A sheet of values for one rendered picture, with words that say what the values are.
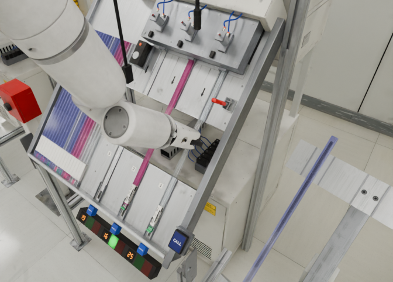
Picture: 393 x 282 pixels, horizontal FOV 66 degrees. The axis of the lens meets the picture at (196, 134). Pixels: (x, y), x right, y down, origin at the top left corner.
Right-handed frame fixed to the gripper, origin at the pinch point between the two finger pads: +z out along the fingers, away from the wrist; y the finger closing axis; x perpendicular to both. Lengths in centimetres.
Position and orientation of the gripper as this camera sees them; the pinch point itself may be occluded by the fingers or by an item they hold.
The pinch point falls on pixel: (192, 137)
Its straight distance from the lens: 84.0
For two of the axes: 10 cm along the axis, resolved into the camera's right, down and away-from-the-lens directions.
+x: -3.9, 9.1, 0.9
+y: -8.1, -3.9, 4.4
